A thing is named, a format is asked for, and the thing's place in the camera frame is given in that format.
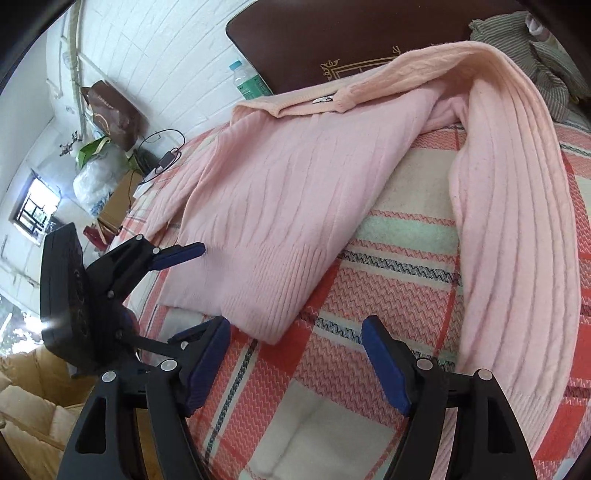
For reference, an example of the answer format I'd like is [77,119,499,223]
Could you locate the black charging cable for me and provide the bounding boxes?
[133,127,187,176]

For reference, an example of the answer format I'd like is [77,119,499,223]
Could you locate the grey striped garment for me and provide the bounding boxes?
[469,11,590,121]

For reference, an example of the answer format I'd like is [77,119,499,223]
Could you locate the pink knit sweater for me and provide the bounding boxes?
[140,41,581,450]

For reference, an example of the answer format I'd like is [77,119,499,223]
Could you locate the white plastic bag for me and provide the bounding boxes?
[73,142,129,217]

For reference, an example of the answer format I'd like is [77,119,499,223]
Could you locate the window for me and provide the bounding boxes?
[10,171,61,245]

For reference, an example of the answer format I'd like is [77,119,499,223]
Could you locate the cardboard box by wall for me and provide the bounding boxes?
[98,171,143,232]

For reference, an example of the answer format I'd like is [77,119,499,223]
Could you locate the water bottle green label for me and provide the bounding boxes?
[229,60,273,100]

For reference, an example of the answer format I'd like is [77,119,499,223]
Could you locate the green leaves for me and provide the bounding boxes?
[76,136,111,170]

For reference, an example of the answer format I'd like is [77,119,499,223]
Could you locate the brown tote bag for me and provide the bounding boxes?
[80,80,147,152]

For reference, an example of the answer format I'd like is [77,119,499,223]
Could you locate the dark wooden headboard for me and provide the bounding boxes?
[225,0,522,94]

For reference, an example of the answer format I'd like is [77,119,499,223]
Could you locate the yellow jacket left sleeve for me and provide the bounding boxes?
[1,346,96,479]

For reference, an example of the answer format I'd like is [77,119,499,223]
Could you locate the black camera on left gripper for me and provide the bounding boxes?
[40,223,85,365]

